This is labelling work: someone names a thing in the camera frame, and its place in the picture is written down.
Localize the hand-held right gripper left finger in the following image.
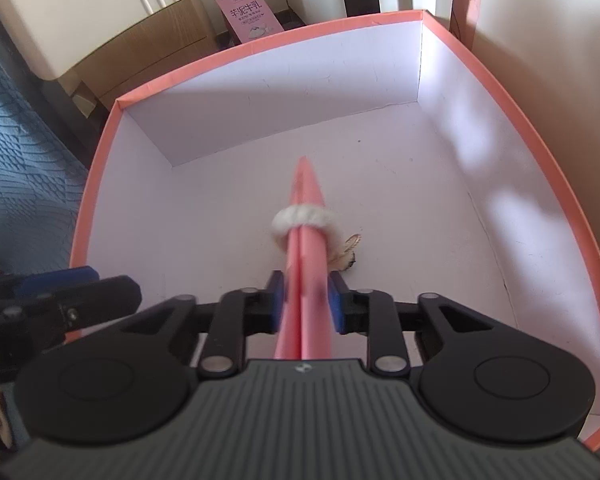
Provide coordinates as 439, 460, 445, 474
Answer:
120, 270, 287, 379

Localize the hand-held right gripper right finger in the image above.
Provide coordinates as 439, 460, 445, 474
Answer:
327, 271, 496, 379

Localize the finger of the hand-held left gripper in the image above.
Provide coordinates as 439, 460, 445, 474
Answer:
54, 275, 142, 334
16, 266, 101, 292

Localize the fluffy hair scrunchie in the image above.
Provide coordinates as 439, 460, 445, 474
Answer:
271, 203, 339, 254

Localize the pink cardboard box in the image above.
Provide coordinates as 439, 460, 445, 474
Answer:
272, 156, 339, 361

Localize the large pink storage box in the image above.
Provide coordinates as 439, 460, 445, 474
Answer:
70, 9, 600, 454

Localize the gold hair clip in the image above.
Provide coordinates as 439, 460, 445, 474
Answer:
330, 232, 364, 272

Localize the blue textured blanket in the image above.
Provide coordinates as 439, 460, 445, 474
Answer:
0, 40, 89, 267

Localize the brown cardboard box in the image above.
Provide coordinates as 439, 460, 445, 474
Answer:
65, 0, 222, 112

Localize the pink milk carton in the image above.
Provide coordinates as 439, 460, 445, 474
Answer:
215, 0, 284, 46

